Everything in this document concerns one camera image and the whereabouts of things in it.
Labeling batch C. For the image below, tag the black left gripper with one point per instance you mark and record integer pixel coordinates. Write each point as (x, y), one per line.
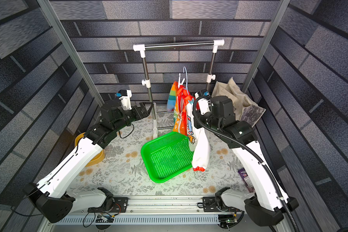
(142, 109)

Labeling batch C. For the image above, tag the white clothespin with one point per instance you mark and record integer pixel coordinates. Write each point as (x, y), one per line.
(180, 81)

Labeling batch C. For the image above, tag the rainbow striped jacket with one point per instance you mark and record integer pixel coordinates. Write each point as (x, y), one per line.
(177, 101)

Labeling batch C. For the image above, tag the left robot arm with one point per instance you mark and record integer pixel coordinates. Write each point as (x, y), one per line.
(50, 197)

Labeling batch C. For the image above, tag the white cartoon jacket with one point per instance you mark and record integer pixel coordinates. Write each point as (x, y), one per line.
(198, 141)

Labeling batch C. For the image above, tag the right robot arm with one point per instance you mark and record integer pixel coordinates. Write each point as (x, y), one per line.
(269, 205)

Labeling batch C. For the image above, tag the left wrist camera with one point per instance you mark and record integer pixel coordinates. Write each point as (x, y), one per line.
(124, 97)

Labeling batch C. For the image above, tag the beige canvas tote bag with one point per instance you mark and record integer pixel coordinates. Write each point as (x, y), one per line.
(244, 107)

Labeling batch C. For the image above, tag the green plastic basket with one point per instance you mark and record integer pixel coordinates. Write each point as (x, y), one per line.
(167, 156)

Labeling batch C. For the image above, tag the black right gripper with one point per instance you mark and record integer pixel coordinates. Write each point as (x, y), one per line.
(197, 108)

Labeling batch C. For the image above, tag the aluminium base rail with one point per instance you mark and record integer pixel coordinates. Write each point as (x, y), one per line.
(156, 210)

